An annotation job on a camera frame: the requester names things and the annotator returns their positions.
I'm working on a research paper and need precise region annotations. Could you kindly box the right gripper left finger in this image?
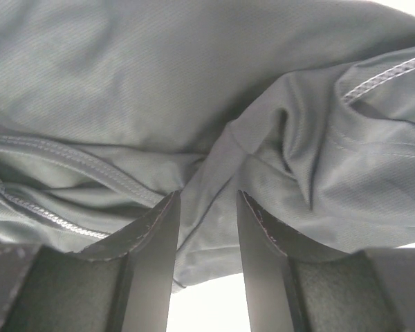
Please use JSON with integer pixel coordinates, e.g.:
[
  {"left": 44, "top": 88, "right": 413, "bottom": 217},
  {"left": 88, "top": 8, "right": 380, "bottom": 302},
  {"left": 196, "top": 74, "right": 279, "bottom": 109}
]
[{"left": 0, "top": 192, "right": 180, "bottom": 331}]

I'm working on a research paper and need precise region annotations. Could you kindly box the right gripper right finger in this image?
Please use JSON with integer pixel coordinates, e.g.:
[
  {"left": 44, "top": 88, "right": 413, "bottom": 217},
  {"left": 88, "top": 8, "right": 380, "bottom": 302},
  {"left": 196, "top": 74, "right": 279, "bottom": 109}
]
[{"left": 237, "top": 192, "right": 415, "bottom": 331}]

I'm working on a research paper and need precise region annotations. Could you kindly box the dark grey t-shirt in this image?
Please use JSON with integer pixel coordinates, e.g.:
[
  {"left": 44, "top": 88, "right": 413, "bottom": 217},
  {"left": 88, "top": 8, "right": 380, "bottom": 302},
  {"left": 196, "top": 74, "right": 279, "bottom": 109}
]
[{"left": 0, "top": 1, "right": 415, "bottom": 291}]

